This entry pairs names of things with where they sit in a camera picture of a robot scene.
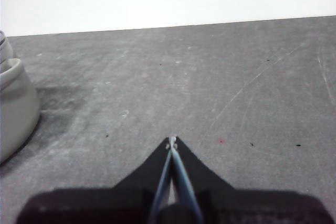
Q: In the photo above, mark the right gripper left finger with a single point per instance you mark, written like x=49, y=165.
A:
x=92, y=205

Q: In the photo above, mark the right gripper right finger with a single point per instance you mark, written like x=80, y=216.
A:
x=249, y=205

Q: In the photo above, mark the pale green electric pot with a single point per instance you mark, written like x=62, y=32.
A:
x=15, y=108

